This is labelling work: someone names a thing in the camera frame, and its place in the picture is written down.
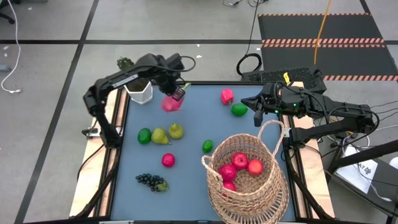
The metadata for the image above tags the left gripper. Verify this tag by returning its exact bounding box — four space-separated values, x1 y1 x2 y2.
155 53 187 102

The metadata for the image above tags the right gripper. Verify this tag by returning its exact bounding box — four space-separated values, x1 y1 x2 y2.
241 82 293 128

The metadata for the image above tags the pink dragon fruit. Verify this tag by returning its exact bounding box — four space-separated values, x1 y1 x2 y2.
160 82 192 113

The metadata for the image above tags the yellow-green pear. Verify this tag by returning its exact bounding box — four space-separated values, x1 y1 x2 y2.
168 122 185 140
150 127 172 146

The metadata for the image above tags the green lime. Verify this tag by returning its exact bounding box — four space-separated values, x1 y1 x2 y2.
202 139 215 154
137 128 152 145
231 103 249 118

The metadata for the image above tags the red apple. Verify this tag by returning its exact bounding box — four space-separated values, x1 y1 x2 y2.
231 152 249 170

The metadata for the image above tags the red-orange apple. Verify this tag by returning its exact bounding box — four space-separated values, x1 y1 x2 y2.
247 159 265 177

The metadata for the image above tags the pink round pomegranate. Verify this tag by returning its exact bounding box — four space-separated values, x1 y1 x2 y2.
222 182 238 198
218 164 238 183
161 152 176 169

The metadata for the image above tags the woven wicker basket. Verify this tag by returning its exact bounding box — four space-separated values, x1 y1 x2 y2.
200 119 290 224

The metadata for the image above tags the black perforated computer case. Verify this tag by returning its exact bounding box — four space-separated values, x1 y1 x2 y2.
241 67 327 97

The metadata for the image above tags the pink-red bell pepper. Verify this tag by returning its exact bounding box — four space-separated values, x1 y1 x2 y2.
220 88 235 106

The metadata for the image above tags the white plant pot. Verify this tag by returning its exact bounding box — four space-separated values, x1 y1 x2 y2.
123 80 154 105

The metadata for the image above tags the green cactus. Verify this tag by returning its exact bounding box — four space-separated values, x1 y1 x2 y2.
116 57 150 92

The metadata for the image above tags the dark grape bunch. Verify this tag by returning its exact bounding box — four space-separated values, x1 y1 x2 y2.
135 173 170 193

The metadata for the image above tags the wooden table side board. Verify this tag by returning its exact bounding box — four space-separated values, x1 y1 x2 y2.
285 81 336 218
68 81 127 218

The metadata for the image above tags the black mat with orange stripes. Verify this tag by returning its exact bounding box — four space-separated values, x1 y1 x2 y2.
257 12 398 82

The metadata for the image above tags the white paper sheet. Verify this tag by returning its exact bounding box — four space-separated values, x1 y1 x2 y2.
335 145 379 194

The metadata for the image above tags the black desk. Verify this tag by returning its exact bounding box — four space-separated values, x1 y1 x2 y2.
326 139 398 218

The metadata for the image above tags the black chair base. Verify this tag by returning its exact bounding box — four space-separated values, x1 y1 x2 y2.
0 0 16 25

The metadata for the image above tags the black coiled floor cable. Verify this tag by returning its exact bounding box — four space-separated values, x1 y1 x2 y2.
235 0 264 77

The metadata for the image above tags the yellow cable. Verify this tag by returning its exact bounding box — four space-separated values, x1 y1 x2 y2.
313 0 333 65

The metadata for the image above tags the white cable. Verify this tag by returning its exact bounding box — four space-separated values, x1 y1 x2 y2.
0 0 22 94

